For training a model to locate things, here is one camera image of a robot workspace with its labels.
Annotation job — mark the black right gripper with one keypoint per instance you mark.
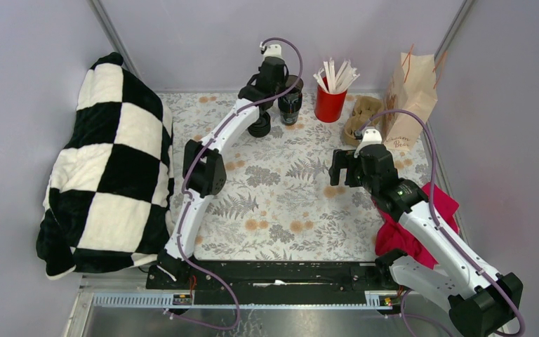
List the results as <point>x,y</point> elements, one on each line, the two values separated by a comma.
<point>342,159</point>

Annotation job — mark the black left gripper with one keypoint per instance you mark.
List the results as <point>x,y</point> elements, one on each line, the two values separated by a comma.
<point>281,86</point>

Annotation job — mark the stack of black cups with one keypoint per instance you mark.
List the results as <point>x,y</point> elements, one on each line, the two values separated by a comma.
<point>289,104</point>

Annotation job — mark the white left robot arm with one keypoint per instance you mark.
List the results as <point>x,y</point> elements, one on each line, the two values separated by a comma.
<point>205,176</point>

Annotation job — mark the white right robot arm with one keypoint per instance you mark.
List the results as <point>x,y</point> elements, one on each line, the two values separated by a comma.
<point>478,299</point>

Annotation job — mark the white wrapped straws bundle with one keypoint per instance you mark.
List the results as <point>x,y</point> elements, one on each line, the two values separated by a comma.
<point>335,80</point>

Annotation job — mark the red cup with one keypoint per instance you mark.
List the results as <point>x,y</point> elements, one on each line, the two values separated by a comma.
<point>328,106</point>

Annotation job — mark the brown cardboard cup carrier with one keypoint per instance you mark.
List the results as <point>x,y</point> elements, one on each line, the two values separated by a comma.
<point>364,108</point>

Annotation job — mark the crumpled magenta cloth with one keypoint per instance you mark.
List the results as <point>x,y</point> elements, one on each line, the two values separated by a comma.
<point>392,235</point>

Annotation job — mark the tan paper bag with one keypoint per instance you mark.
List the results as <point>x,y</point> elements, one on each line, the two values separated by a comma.
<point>413,87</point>

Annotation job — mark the black white checkered blanket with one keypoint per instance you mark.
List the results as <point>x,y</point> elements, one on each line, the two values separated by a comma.
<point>106,206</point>

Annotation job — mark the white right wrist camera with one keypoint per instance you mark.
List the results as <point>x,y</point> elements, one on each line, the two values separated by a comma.
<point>370,136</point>

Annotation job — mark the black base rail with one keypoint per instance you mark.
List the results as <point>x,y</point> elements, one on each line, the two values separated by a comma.
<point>302,277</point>

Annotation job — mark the aluminium front frame rail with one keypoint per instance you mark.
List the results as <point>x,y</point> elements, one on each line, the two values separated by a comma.
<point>128,290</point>

